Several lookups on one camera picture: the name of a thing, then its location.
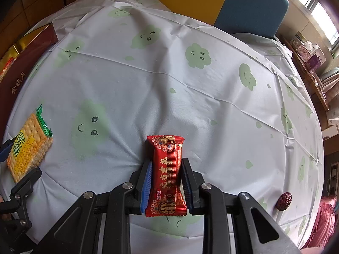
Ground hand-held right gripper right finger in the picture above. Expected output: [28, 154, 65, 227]
[181, 157, 302, 254]

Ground patterned curtain by desk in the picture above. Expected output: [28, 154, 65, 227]
[319, 67, 339, 105]

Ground red gold-print snack packet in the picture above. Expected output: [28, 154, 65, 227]
[145, 135, 187, 217]

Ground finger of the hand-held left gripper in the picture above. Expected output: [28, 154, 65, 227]
[10, 167, 43, 230]
[0, 138, 14, 162]

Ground wooden side desk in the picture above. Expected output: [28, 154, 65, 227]
[275, 33, 330, 112]

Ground glitter tissue box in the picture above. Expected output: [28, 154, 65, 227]
[297, 42, 320, 62]

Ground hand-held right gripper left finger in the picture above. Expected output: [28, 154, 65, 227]
[38, 159, 153, 254]

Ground grey yellow blue chair back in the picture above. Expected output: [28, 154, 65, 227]
[157, 0, 289, 39]

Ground purple box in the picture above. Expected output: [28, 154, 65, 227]
[306, 54, 326, 72]

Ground gold tin box maroon sides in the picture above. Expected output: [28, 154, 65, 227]
[0, 22, 59, 138]

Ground window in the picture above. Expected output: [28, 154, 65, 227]
[304, 0, 339, 48]

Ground pink satin quilt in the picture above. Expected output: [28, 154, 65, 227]
[308, 194, 339, 249]

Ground white shelf unit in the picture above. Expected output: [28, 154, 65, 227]
[327, 161, 339, 191]

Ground cracker packet green ends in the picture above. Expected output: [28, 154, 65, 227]
[7, 104, 53, 183]

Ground red date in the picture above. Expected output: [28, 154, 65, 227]
[277, 192, 292, 211]

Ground white green box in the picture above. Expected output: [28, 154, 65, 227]
[290, 32, 308, 47]

